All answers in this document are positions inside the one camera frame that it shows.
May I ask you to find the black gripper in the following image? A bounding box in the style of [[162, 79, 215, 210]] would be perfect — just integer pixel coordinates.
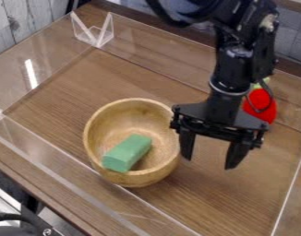
[[171, 81, 269, 170]]

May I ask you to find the green foam stick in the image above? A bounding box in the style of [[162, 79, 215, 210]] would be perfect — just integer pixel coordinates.
[[102, 134, 152, 172]]

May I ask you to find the brown wooden bowl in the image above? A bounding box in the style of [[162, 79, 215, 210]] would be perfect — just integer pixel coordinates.
[[84, 98, 181, 188]]

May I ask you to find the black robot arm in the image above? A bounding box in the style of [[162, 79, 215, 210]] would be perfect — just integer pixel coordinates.
[[146, 0, 279, 170]]

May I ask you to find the red toy strawberry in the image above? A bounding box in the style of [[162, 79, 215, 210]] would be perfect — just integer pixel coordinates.
[[243, 83, 278, 124]]

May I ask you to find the clear acrylic tray wall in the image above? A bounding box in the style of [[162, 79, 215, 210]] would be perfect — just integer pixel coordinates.
[[0, 18, 301, 236]]

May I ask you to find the clear acrylic corner bracket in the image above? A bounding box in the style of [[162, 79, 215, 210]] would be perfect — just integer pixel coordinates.
[[72, 12, 116, 48]]

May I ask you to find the black metal table mount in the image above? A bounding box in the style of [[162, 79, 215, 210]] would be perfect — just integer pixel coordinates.
[[21, 206, 55, 236]]

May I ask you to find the black cable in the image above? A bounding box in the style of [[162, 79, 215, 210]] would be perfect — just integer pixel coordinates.
[[0, 212, 31, 236]]

